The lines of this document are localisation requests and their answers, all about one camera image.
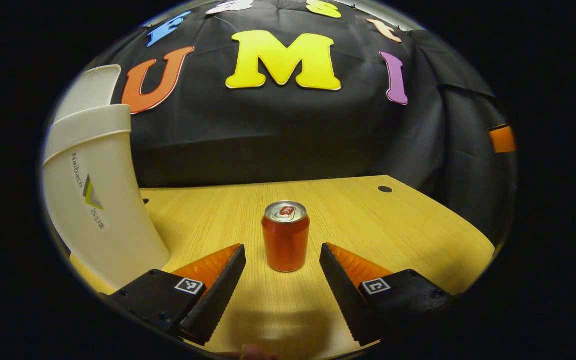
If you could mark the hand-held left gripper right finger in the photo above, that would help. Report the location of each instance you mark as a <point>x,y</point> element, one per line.
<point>343,292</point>

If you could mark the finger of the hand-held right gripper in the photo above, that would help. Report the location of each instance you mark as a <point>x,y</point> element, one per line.
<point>502,140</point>

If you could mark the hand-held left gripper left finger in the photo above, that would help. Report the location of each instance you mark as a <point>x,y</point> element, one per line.
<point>220,295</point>

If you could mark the red pop can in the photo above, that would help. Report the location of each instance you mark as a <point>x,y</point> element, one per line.
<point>286,245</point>

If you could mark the white desktop garbage bin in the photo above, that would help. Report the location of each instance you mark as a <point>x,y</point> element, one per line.
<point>98,210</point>

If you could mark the wooden desktop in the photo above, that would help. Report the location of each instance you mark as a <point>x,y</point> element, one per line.
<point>368,225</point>

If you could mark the black backdrop cloth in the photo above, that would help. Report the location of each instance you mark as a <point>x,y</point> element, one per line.
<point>278,125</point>

